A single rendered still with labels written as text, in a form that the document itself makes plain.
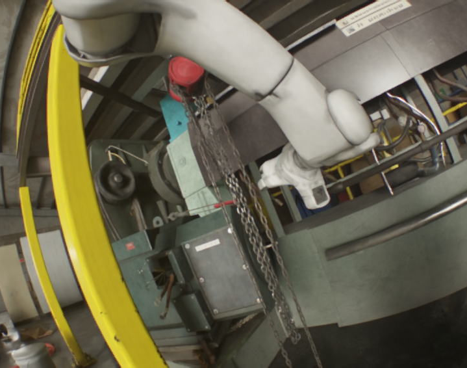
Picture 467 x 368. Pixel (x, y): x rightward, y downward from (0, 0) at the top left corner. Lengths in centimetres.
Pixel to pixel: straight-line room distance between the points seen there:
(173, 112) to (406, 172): 154
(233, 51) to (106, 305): 55
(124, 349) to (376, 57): 143
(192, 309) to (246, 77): 78
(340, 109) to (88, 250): 56
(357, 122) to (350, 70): 95
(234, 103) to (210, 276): 95
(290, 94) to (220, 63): 7
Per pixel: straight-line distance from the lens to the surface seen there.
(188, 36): 21
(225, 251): 80
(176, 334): 104
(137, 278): 103
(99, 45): 23
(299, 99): 22
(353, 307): 127
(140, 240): 96
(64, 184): 62
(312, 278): 127
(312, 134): 24
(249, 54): 20
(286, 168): 42
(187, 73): 87
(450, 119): 590
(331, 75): 118
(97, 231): 60
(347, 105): 24
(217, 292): 86
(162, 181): 161
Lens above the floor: 79
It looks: 8 degrees up
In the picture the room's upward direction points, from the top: 22 degrees counter-clockwise
